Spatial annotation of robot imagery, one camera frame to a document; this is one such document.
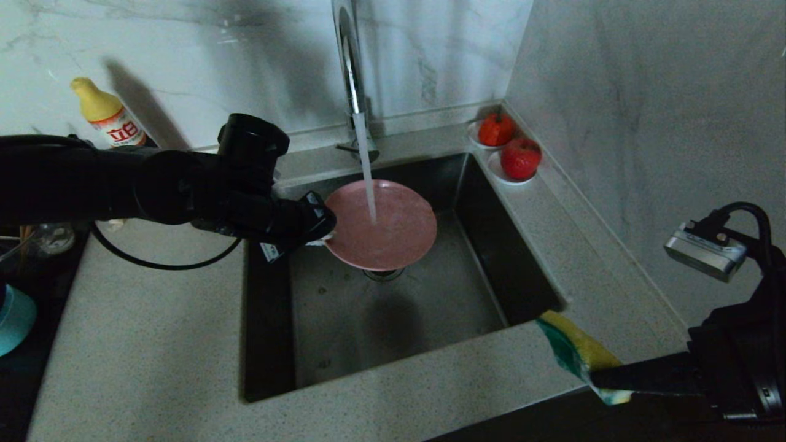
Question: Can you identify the teal plastic bowl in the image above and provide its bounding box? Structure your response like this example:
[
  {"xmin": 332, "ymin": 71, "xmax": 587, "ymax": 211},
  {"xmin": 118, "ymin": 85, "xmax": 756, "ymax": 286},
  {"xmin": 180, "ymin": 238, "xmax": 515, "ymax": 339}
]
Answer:
[{"xmin": 0, "ymin": 284, "xmax": 37, "ymax": 358}]

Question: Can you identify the orange-red toy tomato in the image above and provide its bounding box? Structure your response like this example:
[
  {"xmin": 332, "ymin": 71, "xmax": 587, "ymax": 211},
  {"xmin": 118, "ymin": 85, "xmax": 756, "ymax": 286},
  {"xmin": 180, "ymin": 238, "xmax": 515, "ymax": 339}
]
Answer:
[{"xmin": 477, "ymin": 109, "xmax": 516, "ymax": 148}]

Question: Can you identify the stainless steel sink basin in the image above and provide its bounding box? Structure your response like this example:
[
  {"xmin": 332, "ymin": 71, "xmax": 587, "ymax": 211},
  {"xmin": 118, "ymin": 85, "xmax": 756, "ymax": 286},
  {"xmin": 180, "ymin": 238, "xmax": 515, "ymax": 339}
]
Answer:
[{"xmin": 244, "ymin": 153, "xmax": 564, "ymax": 403}]

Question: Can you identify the clear glass cup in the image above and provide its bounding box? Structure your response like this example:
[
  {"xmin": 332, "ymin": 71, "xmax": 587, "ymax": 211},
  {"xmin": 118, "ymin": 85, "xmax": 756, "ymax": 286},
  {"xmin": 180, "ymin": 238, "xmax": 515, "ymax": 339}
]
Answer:
[{"xmin": 0, "ymin": 224, "xmax": 76, "ymax": 258}]

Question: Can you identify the small white round dish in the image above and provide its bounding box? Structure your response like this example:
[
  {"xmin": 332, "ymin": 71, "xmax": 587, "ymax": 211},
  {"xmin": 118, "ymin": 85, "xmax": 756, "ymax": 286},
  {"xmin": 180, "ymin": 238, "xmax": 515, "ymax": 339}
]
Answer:
[
  {"xmin": 487, "ymin": 151, "xmax": 536, "ymax": 187},
  {"xmin": 468, "ymin": 120, "xmax": 513, "ymax": 152}
]

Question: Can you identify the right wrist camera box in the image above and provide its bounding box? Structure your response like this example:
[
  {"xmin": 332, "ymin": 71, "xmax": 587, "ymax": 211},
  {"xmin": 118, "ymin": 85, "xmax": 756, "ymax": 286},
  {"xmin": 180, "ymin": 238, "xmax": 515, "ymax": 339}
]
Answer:
[{"xmin": 663, "ymin": 222, "xmax": 749, "ymax": 283}]

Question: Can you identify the black induction cooktop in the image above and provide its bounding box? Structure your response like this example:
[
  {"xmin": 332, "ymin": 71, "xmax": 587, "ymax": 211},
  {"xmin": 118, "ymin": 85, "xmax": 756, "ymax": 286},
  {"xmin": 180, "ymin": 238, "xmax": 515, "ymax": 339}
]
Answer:
[{"xmin": 0, "ymin": 239, "xmax": 87, "ymax": 442}]

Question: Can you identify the orange dish soap bottle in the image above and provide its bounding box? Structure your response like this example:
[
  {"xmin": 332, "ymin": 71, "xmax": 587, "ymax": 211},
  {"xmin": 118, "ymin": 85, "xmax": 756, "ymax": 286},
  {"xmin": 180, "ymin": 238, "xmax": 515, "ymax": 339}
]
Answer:
[{"xmin": 70, "ymin": 77, "xmax": 148, "ymax": 148}]

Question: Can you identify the chrome sink faucet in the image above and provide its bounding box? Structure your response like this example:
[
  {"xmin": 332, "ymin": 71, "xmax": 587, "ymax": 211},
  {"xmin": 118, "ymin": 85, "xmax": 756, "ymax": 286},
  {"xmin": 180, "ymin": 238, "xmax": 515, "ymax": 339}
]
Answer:
[{"xmin": 330, "ymin": 0, "xmax": 379, "ymax": 165}]

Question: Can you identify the yellow green sponge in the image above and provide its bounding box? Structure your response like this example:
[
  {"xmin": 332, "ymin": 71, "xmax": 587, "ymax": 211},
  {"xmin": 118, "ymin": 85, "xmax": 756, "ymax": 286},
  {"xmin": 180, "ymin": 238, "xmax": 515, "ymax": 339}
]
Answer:
[{"xmin": 537, "ymin": 310, "xmax": 633, "ymax": 406}]

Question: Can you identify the red toy apple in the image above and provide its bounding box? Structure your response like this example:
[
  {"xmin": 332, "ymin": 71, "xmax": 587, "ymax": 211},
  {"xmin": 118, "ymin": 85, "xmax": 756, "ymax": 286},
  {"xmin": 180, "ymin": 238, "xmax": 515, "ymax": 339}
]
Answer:
[{"xmin": 500, "ymin": 137, "xmax": 542, "ymax": 180}]

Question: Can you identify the pink plastic plate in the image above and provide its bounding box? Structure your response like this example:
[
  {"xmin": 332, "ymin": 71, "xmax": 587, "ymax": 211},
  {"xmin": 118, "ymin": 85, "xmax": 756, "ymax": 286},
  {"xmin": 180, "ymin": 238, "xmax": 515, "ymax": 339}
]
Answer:
[{"xmin": 324, "ymin": 179, "xmax": 438, "ymax": 272}]

